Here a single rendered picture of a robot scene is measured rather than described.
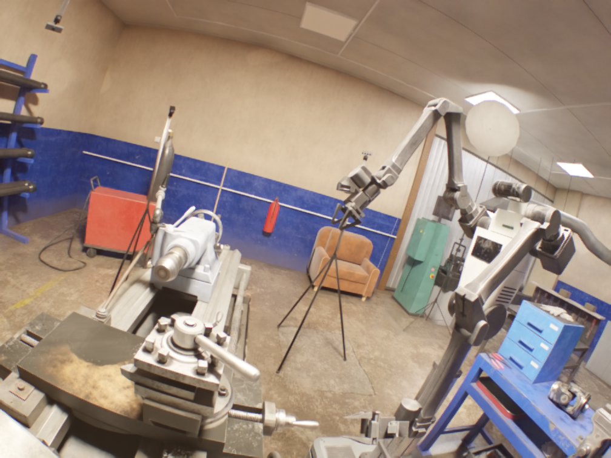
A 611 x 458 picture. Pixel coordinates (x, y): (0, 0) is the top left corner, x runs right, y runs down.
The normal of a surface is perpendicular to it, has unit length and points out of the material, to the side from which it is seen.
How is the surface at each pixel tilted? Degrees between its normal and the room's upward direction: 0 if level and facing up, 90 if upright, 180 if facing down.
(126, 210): 90
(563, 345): 90
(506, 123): 103
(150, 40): 90
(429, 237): 90
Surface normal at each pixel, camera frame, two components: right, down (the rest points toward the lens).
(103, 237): 0.45, 0.28
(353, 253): 0.16, 0.37
